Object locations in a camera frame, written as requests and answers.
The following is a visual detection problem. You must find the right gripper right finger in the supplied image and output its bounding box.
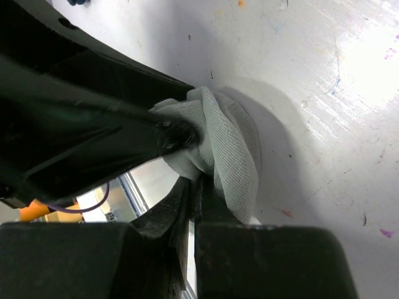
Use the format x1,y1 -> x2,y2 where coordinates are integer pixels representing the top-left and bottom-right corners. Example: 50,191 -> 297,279
195,174 -> 241,224

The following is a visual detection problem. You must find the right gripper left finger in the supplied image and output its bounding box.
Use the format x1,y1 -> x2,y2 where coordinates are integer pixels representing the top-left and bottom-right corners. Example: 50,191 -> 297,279
132,177 -> 190,290

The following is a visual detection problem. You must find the grey ankle sock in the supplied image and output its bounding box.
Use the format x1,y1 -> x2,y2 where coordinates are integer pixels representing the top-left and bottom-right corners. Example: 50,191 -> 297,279
151,87 -> 261,224

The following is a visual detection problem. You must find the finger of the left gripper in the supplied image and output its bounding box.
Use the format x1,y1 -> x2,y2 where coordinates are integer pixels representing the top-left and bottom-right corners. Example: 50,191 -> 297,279
1,1 -> 193,106
1,56 -> 200,209

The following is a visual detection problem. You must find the aluminium frame rail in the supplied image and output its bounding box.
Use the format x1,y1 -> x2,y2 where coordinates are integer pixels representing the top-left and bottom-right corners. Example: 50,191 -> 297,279
118,172 -> 149,218

